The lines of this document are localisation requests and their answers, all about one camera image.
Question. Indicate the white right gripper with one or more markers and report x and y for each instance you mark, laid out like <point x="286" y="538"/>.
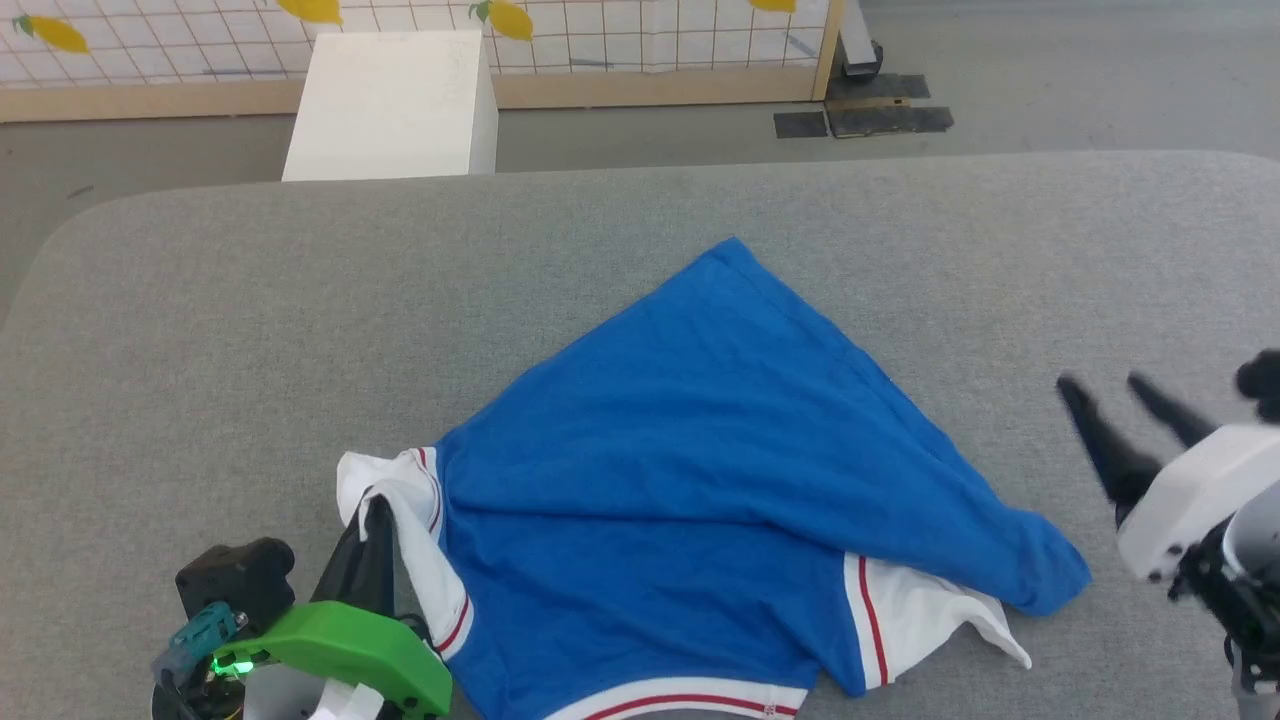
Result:
<point x="1195" y="500"/>

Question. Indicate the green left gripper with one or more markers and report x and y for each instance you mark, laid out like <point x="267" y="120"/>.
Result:
<point x="350" y="650"/>

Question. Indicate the blue basketball jersey white trim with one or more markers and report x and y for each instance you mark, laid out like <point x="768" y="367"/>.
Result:
<point x="700" y="480"/>

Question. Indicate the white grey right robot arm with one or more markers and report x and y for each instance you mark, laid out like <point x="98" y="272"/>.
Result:
<point x="1245" y="590"/>

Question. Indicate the large black floor patch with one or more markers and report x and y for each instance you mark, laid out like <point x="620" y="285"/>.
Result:
<point x="890" y="110"/>

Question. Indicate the white rectangular box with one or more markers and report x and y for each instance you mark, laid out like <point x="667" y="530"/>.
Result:
<point x="390" y="110"/>

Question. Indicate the grey partition stand foot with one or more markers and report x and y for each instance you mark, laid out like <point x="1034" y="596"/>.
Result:
<point x="860" y="45"/>

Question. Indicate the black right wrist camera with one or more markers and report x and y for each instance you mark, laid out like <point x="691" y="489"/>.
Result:
<point x="1262" y="385"/>

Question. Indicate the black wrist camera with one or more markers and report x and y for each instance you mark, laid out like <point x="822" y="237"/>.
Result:
<point x="1262" y="385"/>
<point x="235" y="585"/>

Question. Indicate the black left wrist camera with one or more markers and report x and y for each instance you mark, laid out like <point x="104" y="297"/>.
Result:
<point x="235" y="585"/>

